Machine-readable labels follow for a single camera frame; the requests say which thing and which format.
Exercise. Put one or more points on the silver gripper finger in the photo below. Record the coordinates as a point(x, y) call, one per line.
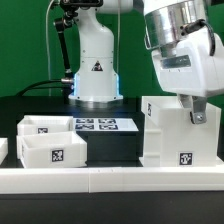
point(197, 107)

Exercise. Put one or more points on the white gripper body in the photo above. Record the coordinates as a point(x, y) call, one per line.
point(192, 71)

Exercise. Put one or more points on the white drawer cabinet frame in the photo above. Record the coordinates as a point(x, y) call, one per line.
point(172, 140)

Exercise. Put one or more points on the white front drawer box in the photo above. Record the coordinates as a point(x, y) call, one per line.
point(52, 150)

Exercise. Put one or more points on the white drawer box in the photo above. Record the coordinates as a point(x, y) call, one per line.
point(37, 124)
point(52, 150)

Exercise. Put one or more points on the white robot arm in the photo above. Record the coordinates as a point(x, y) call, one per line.
point(167, 22)

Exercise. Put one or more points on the white rear drawer box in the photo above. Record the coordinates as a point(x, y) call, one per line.
point(37, 124)

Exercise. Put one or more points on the fiducial marker sheet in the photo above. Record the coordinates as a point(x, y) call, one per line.
point(105, 124)

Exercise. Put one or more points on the white front border rail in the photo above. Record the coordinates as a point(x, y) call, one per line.
point(98, 180)

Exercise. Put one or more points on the white border rail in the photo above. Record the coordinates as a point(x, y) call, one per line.
point(98, 180)
point(3, 149)

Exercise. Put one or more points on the white left border rail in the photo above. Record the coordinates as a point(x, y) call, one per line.
point(3, 149)

